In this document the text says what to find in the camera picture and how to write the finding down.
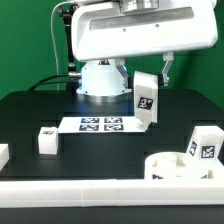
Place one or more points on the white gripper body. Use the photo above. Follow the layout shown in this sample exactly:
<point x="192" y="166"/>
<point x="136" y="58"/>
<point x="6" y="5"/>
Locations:
<point x="104" y="31"/>

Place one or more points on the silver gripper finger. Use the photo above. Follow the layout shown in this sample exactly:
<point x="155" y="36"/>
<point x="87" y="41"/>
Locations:
<point x="120" y="65"/>
<point x="163" y="78"/>

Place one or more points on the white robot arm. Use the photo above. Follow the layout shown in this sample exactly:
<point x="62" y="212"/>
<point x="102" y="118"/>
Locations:
<point x="100" y="78"/>

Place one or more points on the white front fence bar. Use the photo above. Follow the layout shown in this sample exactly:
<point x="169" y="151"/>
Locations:
<point x="92" y="193"/>

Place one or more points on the white left fence piece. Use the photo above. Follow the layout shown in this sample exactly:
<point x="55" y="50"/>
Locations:
<point x="4" y="155"/>

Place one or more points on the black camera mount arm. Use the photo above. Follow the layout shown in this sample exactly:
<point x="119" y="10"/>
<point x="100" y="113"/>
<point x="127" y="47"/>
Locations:
<point x="66" y="15"/>

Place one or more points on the white marker base plate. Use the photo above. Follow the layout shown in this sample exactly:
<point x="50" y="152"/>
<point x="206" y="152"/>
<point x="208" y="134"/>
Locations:
<point x="98" y="125"/>

